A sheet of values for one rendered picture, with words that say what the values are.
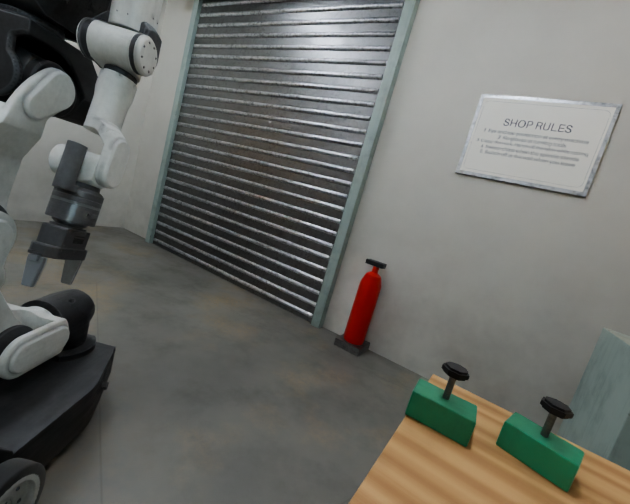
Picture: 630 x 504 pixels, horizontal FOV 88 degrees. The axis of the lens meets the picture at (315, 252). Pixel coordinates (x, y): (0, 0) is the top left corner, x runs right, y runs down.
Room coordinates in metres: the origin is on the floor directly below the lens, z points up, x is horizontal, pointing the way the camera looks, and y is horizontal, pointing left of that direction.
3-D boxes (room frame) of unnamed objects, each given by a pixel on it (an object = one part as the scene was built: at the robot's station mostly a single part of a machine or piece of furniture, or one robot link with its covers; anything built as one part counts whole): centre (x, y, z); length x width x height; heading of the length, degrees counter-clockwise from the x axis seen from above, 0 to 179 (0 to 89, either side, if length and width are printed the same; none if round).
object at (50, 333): (0.80, 0.73, 0.28); 0.21 x 0.20 x 0.13; 1
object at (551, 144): (1.88, -0.96, 1.48); 0.64 x 0.02 x 0.46; 61
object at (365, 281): (2.08, -0.41, 0.30); 0.19 x 0.18 x 0.60; 151
